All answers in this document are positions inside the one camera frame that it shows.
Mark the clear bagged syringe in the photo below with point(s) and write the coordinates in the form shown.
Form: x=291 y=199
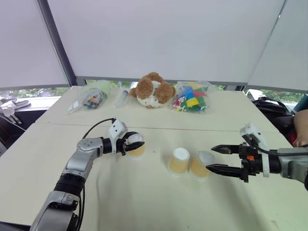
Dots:
x=121 y=97

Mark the grey white sandals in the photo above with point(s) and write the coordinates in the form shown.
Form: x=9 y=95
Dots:
x=12 y=103

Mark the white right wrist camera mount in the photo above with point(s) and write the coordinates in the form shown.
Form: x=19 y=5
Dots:
x=252 y=131

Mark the brown plush toy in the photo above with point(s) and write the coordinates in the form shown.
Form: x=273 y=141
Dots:
x=152 y=90

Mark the teal cylindrical object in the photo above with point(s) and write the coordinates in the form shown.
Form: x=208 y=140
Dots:
x=302 y=102

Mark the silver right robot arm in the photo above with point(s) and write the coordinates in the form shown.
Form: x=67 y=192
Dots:
x=293 y=163

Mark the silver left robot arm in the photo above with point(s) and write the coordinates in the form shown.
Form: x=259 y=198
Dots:
x=79 y=163

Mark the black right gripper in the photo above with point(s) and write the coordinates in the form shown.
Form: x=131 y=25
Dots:
x=252 y=163

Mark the clear bag of small parts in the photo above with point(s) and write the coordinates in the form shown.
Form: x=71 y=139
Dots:
x=93 y=98

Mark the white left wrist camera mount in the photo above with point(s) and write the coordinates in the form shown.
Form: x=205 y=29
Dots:
x=117 y=130

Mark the dark window frame post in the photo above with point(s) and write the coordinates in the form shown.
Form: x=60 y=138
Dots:
x=56 y=45

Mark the bag of colourful blocks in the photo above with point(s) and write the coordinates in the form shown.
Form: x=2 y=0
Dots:
x=191 y=98

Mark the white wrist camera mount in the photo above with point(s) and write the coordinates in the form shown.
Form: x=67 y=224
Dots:
x=117 y=130
x=252 y=131

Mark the tan paper cup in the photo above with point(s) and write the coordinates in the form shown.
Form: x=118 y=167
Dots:
x=199 y=168
x=137 y=154
x=178 y=163

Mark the black backpack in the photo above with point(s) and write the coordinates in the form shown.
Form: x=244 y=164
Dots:
x=272 y=108

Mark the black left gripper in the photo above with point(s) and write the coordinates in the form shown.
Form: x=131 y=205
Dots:
x=121 y=146

